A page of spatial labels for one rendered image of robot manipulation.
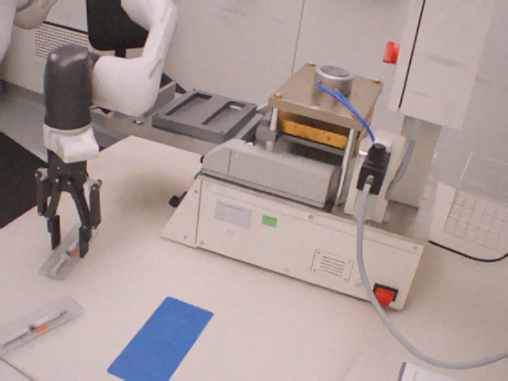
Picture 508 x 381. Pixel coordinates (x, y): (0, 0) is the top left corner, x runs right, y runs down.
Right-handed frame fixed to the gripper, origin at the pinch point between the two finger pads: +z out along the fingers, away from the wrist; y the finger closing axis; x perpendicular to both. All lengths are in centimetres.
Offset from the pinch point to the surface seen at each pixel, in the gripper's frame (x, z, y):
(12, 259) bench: 5.7, 4.7, 10.7
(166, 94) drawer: -34.9, -19.6, -7.8
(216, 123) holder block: -27.0, -18.2, -21.8
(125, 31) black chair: -174, 7, 58
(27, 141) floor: -177, 79, 116
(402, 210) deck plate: -15, -13, -63
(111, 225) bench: -14.3, 4.8, -3.3
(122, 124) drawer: -21.8, -16.3, -2.5
